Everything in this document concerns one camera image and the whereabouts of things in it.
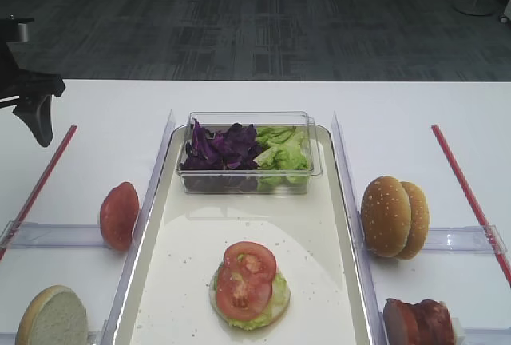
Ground white metal tray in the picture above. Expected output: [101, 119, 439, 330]
[113, 127, 371, 344]

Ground cut bun half left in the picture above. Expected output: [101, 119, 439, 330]
[15, 285, 89, 345]

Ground red rail strip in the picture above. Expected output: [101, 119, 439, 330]
[0, 125, 77, 259]
[431, 125, 510, 284]

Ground clear plastic salad container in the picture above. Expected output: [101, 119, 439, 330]
[176, 111, 323, 194]

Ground sesame bun front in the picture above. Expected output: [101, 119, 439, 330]
[361, 176, 411, 257]

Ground sesame bun rear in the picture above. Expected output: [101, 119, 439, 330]
[397, 181, 430, 260]

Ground clear track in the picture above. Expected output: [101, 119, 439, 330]
[419, 225, 507, 255]
[1, 221, 108, 249]

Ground sliced meat patties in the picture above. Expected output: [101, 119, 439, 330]
[382, 299, 457, 345]

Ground sesame bun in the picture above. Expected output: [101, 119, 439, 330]
[361, 176, 411, 257]
[397, 181, 430, 260]

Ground bottom bun on tray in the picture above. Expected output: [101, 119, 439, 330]
[208, 263, 292, 328]

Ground clear left upper track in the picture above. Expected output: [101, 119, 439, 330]
[1, 221, 108, 249]

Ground white pusher block right lower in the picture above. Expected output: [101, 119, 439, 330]
[451, 317, 465, 345]

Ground lettuce leaf on bun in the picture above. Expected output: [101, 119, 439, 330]
[212, 263, 289, 331]

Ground purple cabbage leaves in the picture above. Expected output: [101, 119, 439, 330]
[179, 121, 263, 193]

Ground green lettuce in container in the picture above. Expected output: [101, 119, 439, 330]
[254, 126, 311, 192]

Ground clear left divider wall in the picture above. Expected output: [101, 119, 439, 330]
[98, 109, 175, 345]

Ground red right rail strip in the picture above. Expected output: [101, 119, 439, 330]
[431, 125, 510, 284]

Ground clear right upper track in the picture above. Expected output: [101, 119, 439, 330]
[419, 225, 507, 255]

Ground red left rail strip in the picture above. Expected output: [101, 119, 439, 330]
[0, 125, 77, 259]

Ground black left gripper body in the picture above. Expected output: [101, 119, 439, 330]
[1, 17, 65, 108]

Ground tomato slice placed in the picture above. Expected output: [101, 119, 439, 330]
[224, 241, 277, 283]
[216, 266, 272, 321]

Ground grey floor stand base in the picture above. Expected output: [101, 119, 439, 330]
[451, 0, 494, 17]

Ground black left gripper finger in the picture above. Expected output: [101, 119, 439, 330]
[13, 95, 53, 147]

